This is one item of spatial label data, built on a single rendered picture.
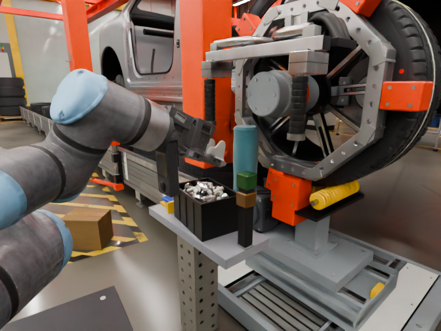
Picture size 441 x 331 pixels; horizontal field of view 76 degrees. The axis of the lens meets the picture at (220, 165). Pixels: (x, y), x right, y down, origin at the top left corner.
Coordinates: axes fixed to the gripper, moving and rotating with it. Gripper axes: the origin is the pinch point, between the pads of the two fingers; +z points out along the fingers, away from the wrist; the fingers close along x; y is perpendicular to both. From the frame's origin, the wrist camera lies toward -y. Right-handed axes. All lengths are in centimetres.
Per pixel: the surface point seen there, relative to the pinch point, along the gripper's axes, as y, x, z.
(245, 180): -1.7, -3.7, 6.3
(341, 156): 13.8, -14.8, 32.2
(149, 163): -8, 114, 56
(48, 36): 322, 1270, 199
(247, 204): -7.2, -4.3, 9.3
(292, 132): 12.5, -11.2, 8.5
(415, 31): 48, -26, 27
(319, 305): -35, -12, 58
